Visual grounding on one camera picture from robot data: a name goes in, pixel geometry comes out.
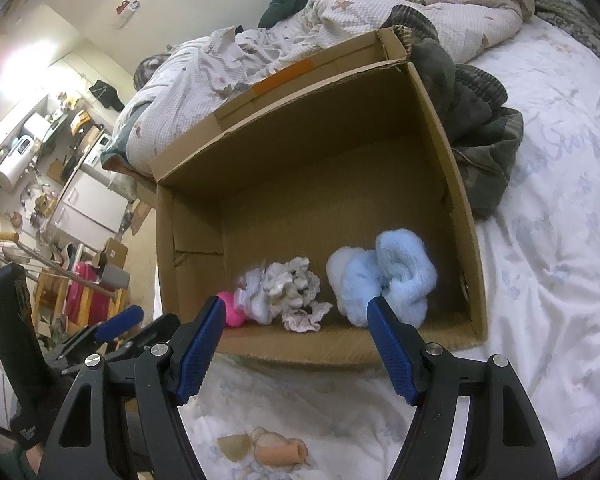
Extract beige lace scrunchie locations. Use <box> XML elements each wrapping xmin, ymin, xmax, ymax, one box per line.
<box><xmin>261</xmin><ymin>257</ymin><xmax>332</xmax><ymax>334</ymax></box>

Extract peach soft tube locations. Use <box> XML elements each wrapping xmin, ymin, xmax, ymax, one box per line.
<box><xmin>251</xmin><ymin>428</ymin><xmax>309</xmax><ymax>468</ymax></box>

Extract person's left hand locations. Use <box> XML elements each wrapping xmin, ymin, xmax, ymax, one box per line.
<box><xmin>26</xmin><ymin>444</ymin><xmax>44</xmax><ymax>474</ymax></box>

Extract pink bag on rack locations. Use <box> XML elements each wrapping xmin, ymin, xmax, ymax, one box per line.
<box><xmin>64</xmin><ymin>281</ymin><xmax>110</xmax><ymax>326</ymax></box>

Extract white lilac scrunchie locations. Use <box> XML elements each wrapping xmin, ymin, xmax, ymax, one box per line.
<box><xmin>234</xmin><ymin>268</ymin><xmax>273</xmax><ymax>325</ymax></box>

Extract light blue fluffy sock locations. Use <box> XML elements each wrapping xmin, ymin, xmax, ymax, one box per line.
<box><xmin>341</xmin><ymin>229</ymin><xmax>438</xmax><ymax>327</ymax></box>

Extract cream satin scrunchie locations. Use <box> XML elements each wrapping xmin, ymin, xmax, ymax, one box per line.
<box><xmin>326</xmin><ymin>246</ymin><xmax>365</xmax><ymax>315</ymax></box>

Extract brown cardboard box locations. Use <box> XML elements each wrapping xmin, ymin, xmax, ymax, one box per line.
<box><xmin>150</xmin><ymin>28</ymin><xmax>488</xmax><ymax>350</ymax></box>

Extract dark camouflage garment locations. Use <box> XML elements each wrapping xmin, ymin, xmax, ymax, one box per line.
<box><xmin>382</xmin><ymin>4</ymin><xmax>524</xmax><ymax>219</ymax></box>

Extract beige patterned quilt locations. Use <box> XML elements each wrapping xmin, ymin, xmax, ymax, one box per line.
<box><xmin>100</xmin><ymin>0</ymin><xmax>535</xmax><ymax>177</ymax></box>

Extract black white knitted blanket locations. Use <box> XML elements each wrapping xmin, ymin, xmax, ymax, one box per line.
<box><xmin>534</xmin><ymin>0</ymin><xmax>600</xmax><ymax>59</ymax></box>

